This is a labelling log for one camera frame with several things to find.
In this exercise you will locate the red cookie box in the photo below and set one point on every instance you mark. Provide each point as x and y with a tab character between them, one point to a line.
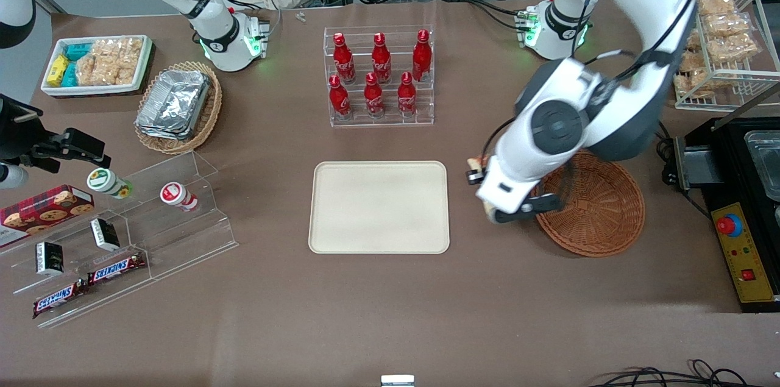
42	210

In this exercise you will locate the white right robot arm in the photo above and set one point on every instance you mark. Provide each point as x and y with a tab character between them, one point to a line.
214	27

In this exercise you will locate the white edge marker block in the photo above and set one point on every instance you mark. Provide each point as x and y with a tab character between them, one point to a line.
397	381

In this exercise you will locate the oval light wicker basket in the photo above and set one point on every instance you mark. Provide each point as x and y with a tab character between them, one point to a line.
210	116

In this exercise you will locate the small black box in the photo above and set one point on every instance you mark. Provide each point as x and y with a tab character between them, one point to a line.
49	258
105	234

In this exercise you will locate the clear glass pan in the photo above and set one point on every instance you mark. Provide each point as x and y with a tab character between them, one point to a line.
765	161

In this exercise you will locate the beige plastic tray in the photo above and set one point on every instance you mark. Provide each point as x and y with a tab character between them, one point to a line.
379	207

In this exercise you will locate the green lid yogurt cup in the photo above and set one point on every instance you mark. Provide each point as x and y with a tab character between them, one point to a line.
106	182

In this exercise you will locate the stack of foil trays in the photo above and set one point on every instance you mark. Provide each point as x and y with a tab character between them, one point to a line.
173	103

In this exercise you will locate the black metal machine frame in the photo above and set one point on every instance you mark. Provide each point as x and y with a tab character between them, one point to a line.
728	155

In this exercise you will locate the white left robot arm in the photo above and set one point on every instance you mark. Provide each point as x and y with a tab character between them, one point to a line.
579	125

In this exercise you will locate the clear acrylic bottle rack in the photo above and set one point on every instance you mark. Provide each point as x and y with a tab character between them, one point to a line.
381	122

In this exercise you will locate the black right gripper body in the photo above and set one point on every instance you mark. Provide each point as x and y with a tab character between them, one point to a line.
15	131

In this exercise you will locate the yellow snack box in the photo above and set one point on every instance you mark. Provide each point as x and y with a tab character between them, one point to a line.
58	69

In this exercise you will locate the red cola bottle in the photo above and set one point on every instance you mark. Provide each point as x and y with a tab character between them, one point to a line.
381	61
339	99
374	97
344	61
421	58
406	96

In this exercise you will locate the snickers bar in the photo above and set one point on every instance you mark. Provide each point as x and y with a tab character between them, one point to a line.
116	269
58	298

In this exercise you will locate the grey metal bracket box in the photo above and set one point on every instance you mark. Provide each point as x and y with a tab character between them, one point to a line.
694	167

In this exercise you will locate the bagged cracker snack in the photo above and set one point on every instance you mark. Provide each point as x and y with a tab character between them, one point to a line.
716	4
734	47
691	83
693	39
693	62
728	25

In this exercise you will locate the round brown wicker basket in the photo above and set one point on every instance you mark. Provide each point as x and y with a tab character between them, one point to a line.
603	216

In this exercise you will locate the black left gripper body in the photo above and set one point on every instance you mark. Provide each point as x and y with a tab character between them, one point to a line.
475	177

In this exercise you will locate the red lid yogurt cup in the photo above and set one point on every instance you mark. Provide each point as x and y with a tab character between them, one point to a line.
177	195

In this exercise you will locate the clear acrylic stepped stand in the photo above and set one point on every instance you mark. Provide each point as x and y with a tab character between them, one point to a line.
183	234

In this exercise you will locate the white rectangular bin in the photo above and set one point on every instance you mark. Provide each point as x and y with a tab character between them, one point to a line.
91	89

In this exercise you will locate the rice cracker pack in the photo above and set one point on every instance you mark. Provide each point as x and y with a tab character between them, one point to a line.
86	70
116	71
119	47

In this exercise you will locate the teal snack box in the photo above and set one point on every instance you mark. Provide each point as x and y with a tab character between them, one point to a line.
69	74
77	51

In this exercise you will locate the yellow emergency stop box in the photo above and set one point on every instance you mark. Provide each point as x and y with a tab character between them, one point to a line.
743	259

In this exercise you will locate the triangular sandwich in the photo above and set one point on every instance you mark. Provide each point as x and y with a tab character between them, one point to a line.
475	163

